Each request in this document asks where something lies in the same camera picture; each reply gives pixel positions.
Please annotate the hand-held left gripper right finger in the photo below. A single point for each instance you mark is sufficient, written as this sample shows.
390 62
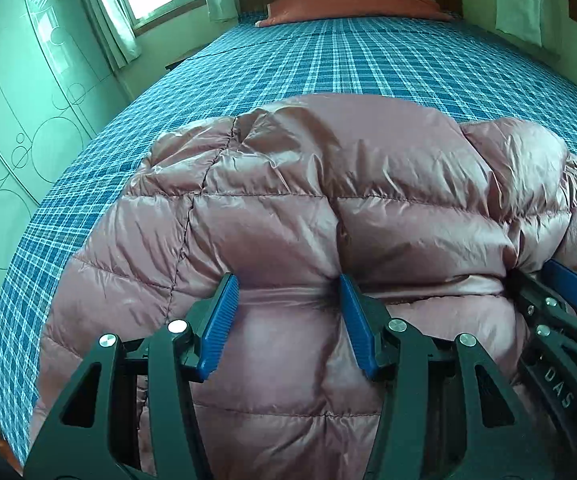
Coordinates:
356 330

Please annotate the pink quilted down jacket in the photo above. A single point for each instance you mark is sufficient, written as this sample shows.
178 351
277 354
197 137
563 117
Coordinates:
278 210

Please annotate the dark wooden nightstand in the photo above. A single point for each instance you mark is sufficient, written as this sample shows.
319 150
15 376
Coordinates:
178 62

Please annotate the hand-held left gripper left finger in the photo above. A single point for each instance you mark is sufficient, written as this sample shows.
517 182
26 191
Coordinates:
218 325

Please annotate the pale green patterned wardrobe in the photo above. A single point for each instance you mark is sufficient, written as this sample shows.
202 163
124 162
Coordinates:
33 110

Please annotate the bed with blue plaid sheet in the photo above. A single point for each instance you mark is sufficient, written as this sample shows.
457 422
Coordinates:
343 60

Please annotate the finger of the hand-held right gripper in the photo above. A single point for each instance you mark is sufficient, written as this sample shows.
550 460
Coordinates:
568 280
543 305

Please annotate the orange pillow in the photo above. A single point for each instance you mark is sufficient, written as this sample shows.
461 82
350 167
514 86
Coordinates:
348 7

